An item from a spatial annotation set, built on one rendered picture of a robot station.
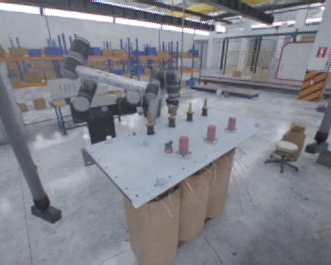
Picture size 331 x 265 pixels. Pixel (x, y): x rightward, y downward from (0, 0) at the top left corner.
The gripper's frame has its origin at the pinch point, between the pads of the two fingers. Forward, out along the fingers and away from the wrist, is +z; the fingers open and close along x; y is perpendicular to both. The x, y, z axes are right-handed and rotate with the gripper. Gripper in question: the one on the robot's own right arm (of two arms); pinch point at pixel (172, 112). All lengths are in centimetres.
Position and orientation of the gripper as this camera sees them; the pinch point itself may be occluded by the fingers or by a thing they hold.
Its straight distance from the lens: 167.7
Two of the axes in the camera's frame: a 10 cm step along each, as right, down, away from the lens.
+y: -7.9, 2.5, -5.7
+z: 0.0, 9.1, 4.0
